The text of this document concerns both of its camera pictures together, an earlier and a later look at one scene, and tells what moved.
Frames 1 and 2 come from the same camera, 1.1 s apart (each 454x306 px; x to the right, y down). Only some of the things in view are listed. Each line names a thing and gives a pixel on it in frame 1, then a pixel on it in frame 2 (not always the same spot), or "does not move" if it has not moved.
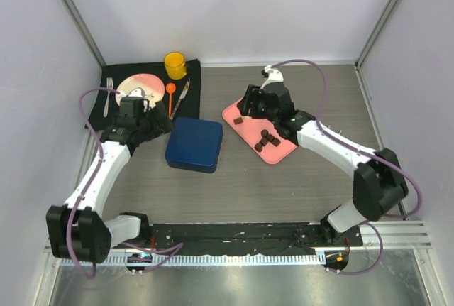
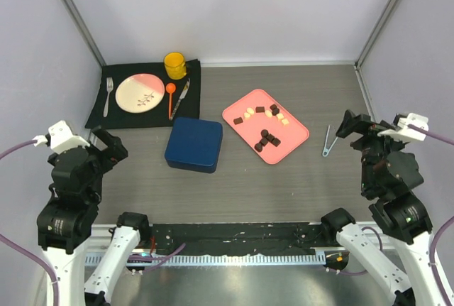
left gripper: (164, 123) to (115, 149)
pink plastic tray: (250, 130) does not move
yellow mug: (175, 65) does not move
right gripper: (254, 94) to (360, 123)
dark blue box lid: (194, 145) does not move
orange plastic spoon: (170, 88) does not move
